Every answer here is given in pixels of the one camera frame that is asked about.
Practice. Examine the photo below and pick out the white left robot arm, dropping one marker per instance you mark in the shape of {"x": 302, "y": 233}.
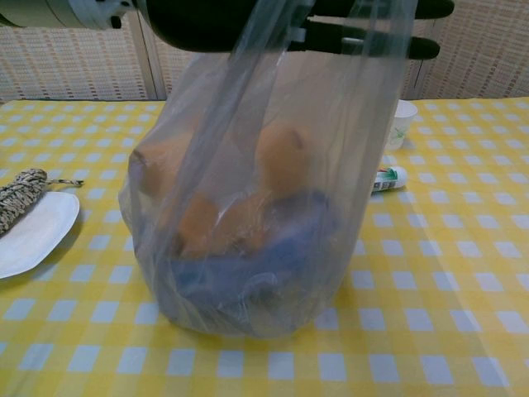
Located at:
{"x": 62, "y": 10}

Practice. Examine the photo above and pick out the white square plate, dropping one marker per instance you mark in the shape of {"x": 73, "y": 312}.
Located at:
{"x": 37, "y": 231}

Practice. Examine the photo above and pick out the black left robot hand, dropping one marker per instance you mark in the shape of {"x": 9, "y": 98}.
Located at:
{"x": 198, "y": 20}

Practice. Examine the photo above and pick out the clear plastic bag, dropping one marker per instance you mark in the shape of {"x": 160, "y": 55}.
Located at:
{"x": 289, "y": 165}

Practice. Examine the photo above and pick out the orange plush toy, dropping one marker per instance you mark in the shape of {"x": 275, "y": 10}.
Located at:
{"x": 281, "y": 161}

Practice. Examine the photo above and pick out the blue cloth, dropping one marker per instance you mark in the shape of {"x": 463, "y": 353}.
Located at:
{"x": 289, "y": 256}

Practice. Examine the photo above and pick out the white glue stick tube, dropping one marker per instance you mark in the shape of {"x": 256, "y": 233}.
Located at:
{"x": 388, "y": 178}

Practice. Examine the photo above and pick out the white paper cup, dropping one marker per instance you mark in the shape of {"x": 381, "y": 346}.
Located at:
{"x": 401, "y": 126}

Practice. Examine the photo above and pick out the yellow checkered tablecloth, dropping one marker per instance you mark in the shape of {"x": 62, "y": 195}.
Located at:
{"x": 434, "y": 289}

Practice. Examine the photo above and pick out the woven folding screen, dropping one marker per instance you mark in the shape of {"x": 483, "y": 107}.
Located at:
{"x": 475, "y": 62}

